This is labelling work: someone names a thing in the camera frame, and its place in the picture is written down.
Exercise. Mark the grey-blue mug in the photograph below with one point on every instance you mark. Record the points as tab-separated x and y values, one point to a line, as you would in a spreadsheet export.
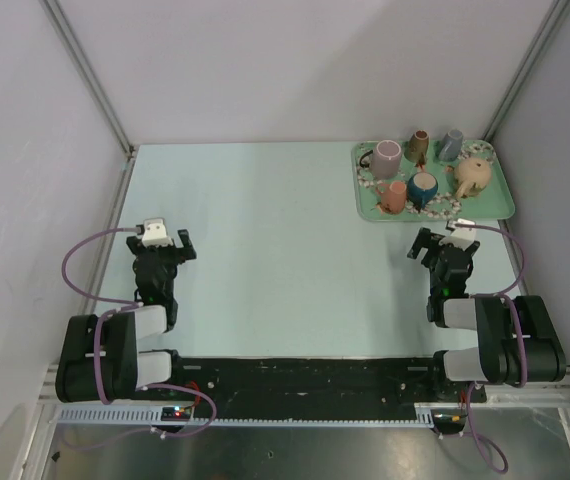
450	146

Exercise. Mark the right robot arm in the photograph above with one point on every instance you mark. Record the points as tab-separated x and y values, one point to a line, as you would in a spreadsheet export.
516	340

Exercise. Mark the grey cable duct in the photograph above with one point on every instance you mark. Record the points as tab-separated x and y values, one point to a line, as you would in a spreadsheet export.
157	415

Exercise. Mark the brown mug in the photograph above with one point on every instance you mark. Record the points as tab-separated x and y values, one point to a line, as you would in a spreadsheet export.
417	147

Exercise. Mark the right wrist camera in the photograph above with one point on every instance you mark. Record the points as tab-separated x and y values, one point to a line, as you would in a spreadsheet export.
461	233

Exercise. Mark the aluminium frame rail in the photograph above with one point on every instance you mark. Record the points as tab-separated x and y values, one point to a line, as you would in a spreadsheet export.
534	395

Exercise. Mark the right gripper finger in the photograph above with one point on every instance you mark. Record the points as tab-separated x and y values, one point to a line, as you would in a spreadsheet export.
421	241
473	248

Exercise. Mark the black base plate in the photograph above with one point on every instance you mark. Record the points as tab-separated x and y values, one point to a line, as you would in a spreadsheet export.
288	389

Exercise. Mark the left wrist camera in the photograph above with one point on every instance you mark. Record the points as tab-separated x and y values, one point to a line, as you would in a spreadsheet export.
153	233

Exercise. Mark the mauve mug black handle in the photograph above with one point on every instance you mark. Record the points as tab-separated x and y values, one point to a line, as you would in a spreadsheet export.
383	160

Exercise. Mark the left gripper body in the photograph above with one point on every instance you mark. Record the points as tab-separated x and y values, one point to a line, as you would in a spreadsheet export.
169	257

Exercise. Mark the pink mug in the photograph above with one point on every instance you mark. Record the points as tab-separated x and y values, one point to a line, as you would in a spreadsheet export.
392	197

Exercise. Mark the dark blue mug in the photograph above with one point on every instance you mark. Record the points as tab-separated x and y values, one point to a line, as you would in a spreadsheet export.
422	187

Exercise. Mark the beige round mug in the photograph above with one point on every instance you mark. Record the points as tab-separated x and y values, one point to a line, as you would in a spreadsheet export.
472	175

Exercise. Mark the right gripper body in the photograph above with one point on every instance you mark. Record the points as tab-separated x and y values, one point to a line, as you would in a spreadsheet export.
433	277

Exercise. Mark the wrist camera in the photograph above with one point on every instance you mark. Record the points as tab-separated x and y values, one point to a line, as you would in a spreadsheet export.
153	233
461	233

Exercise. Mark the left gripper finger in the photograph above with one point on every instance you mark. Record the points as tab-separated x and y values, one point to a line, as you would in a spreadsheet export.
186	252
134	244

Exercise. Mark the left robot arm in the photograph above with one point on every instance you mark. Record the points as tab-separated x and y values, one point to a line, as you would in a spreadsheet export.
100	358

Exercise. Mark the green floral tray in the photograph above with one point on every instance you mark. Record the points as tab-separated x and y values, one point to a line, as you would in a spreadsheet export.
493	203

